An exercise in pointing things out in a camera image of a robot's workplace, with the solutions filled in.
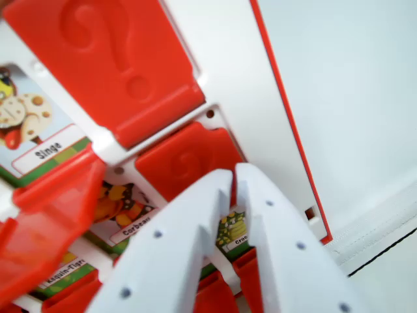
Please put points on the red flap with question mark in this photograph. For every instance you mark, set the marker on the red flap with question mark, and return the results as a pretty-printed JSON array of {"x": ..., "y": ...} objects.
[
  {"x": 107, "y": 65},
  {"x": 176, "y": 163},
  {"x": 49, "y": 212}
]

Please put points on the Corbeau picture card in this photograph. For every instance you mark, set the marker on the Corbeau picture card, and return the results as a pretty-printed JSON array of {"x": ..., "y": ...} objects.
[{"x": 127, "y": 208}]

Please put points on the Crocodile picture card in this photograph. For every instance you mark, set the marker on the Crocodile picture card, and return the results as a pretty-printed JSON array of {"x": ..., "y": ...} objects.
[{"x": 233, "y": 231}]

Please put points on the Singe picture card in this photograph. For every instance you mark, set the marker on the Singe picture card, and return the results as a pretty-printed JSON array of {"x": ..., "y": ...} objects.
[{"x": 36, "y": 137}]

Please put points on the red and white game board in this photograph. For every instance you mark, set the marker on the red and white game board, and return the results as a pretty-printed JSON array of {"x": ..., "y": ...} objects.
[{"x": 241, "y": 81}]

